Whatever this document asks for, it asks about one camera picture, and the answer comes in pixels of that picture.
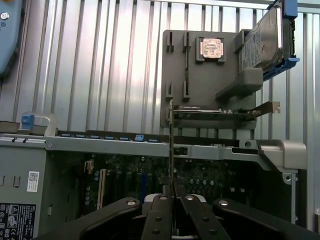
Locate blue teach pendant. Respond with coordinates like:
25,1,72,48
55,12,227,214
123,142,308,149
0,0,27,80

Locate grey open PC case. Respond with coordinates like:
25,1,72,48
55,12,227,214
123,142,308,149
0,112,320,240

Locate graphics card with metal bracket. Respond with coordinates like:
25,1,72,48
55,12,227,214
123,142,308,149
172,100,281,121

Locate beige expansion slot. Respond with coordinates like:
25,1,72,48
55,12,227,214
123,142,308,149
99,168,107,210

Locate grey power supply unit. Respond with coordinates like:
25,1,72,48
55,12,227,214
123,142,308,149
0,143,55,240

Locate CPU chip with metal lid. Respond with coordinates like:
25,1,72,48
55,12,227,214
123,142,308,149
201,37,222,59

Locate grey parts rack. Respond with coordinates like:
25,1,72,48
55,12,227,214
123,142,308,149
159,29,265,148

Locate blue expansion slot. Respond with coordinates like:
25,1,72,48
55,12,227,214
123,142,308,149
140,172,148,197

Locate RAM stick in rack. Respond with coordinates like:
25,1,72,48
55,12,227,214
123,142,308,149
184,32,190,97

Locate blue case latch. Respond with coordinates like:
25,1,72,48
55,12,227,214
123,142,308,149
20,113,34,130

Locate hard disk in blue carrier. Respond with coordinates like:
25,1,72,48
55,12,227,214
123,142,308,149
238,0,301,81

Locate green motherboard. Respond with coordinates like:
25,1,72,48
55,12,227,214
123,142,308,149
79,153,292,221

